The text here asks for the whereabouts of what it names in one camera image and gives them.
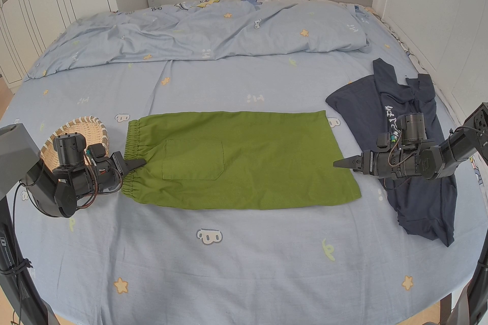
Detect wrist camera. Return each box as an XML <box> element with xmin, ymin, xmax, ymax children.
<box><xmin>86</xmin><ymin>144</ymin><xmax>106</xmax><ymax>165</ymax></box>
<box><xmin>377</xmin><ymin>131</ymin><xmax>399</xmax><ymax>152</ymax></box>

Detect dark blue printed T-shirt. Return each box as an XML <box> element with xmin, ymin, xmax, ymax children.
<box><xmin>325</xmin><ymin>58</ymin><xmax>458</xmax><ymax>248</ymax></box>

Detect pale blue quilt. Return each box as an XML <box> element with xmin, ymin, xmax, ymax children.
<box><xmin>26</xmin><ymin>0</ymin><xmax>371</xmax><ymax>81</ymax></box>

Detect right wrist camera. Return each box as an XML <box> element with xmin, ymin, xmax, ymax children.
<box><xmin>377</xmin><ymin>131</ymin><xmax>399</xmax><ymax>152</ymax></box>

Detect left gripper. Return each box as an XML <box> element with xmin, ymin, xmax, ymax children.
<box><xmin>87</xmin><ymin>151</ymin><xmax>126</xmax><ymax>195</ymax></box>

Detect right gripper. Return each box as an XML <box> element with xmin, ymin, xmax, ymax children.
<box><xmin>360</xmin><ymin>149</ymin><xmax>401</xmax><ymax>177</ymax></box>

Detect bed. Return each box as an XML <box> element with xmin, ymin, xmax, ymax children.
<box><xmin>0</xmin><ymin>0</ymin><xmax>488</xmax><ymax>324</ymax></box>

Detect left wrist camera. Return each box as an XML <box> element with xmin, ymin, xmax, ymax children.
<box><xmin>86</xmin><ymin>144</ymin><xmax>106</xmax><ymax>165</ymax></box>

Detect round woven basket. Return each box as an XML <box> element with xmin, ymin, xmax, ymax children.
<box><xmin>38</xmin><ymin>115</ymin><xmax>111</xmax><ymax>185</ymax></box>

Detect green shorts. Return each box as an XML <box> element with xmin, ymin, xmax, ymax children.
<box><xmin>121</xmin><ymin>110</ymin><xmax>362</xmax><ymax>210</ymax></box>

